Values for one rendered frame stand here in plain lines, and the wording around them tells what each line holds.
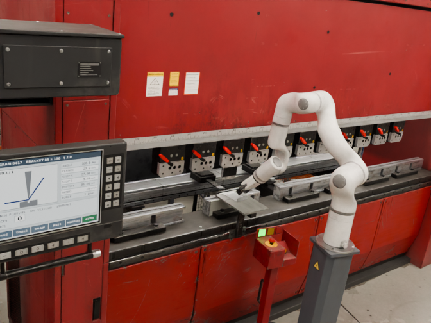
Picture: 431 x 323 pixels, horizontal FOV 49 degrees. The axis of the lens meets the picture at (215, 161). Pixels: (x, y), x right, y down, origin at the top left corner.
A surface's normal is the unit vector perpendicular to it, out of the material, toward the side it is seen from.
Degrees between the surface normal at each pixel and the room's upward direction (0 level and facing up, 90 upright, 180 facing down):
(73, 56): 90
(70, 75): 90
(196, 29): 90
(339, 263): 90
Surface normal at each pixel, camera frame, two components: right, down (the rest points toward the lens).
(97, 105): 0.59, 0.34
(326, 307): 0.39, 0.36
